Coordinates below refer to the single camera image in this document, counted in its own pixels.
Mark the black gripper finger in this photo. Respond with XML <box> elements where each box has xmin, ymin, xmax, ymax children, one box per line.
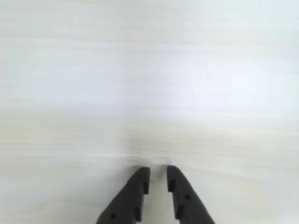
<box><xmin>95</xmin><ymin>167</ymin><xmax>151</xmax><ymax>224</ymax></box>
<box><xmin>166</xmin><ymin>165</ymin><xmax>216</xmax><ymax>224</ymax></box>

